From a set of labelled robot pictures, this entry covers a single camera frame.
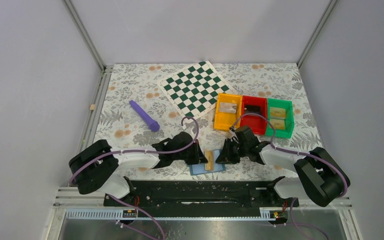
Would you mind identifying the aluminium frame post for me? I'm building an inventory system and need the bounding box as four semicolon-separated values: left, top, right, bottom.
62;0;107;71
296;0;339;69

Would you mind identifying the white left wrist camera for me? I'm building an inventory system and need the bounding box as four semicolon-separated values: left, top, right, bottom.
181;118;196;131

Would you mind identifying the right aluminium frame post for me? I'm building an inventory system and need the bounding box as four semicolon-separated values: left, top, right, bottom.
296;0;339;69

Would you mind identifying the purple cylindrical handle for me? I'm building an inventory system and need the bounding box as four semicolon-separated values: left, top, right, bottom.
129;100;160;132

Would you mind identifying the blue leather card holder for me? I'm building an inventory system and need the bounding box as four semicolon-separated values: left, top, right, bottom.
189;149;226;176

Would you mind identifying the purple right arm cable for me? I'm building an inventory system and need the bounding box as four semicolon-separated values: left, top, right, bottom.
229;112;350;199

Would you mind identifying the floral patterned table mat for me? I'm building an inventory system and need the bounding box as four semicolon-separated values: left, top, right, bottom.
86;62;330;182

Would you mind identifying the yellow plastic bin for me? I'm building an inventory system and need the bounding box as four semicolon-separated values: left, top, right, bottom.
213;93;243;132

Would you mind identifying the gold card in green bin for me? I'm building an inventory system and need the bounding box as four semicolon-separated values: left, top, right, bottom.
269;107;287;120

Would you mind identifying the green white chessboard mat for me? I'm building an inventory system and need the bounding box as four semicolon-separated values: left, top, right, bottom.
157;61;237;120

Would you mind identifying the white slotted cable duct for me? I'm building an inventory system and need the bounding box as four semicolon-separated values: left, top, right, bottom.
64;207;281;222

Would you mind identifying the black card in red bin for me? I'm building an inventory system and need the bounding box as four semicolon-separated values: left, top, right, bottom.
243;104;261;115

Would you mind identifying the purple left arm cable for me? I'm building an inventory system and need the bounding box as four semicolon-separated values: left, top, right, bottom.
68;115;200;186

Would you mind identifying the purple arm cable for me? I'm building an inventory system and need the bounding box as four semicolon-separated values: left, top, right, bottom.
68;115;200;186
229;112;350;199

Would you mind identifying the silver card in yellow bin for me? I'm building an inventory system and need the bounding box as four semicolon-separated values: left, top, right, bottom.
218;102;238;114

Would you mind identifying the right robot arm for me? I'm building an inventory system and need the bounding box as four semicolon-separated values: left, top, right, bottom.
215;126;351;207

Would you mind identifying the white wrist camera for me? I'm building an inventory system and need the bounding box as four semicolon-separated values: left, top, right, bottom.
229;125;243;134
181;118;196;131

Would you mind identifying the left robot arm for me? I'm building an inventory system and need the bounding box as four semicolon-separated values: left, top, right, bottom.
68;131;208;199

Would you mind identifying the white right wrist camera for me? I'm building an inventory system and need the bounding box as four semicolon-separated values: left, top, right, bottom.
229;125;243;134

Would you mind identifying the green plastic bin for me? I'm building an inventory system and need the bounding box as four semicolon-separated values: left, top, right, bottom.
265;98;295;139

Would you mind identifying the left aluminium frame post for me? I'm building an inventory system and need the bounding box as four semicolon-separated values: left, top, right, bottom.
62;0;107;71

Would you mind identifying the red plastic bin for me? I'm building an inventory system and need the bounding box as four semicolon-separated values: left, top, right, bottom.
239;95;268;135

